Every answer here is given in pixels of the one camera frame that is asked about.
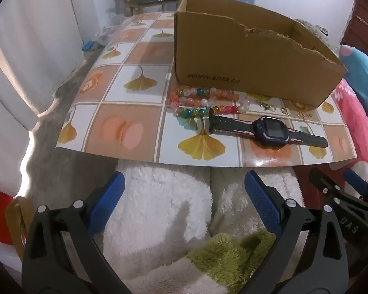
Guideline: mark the brown cardboard box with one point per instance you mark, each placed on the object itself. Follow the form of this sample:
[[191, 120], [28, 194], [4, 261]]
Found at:
[[248, 61]]

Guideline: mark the pink blanket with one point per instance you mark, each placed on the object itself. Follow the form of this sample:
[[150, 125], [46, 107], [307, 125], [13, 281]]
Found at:
[[355, 119]]

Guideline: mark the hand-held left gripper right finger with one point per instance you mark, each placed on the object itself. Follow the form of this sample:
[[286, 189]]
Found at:
[[263, 202]]

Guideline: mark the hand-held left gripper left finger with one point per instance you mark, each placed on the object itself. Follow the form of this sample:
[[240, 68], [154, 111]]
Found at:
[[110, 196]]

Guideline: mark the brown paper bag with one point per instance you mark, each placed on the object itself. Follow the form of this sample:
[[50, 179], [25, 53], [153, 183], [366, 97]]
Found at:
[[17, 226]]

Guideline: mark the blue pillow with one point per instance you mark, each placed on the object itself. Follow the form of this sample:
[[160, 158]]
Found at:
[[360, 73]]

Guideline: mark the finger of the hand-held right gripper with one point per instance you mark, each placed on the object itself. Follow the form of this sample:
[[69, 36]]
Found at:
[[357, 180], [352, 217]]

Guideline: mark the grey blanket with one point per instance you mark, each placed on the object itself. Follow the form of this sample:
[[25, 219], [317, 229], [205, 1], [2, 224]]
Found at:
[[322, 36]]

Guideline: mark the green fleece cloth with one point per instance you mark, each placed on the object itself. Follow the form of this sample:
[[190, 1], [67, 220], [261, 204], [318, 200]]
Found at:
[[227, 257]]

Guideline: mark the dark purple smartwatch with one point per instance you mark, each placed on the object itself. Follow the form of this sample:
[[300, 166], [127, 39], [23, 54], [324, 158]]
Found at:
[[265, 127]]

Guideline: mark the flower-shaped earring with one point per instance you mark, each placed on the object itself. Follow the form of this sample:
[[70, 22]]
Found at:
[[266, 104]]

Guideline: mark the dark red door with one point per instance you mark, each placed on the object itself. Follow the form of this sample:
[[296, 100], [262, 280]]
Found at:
[[362, 27]]

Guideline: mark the small blue toy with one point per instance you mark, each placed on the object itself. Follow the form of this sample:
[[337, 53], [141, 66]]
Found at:
[[87, 46]]

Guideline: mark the white fleece clothing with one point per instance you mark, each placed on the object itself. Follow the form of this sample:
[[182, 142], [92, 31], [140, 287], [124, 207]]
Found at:
[[159, 205]]

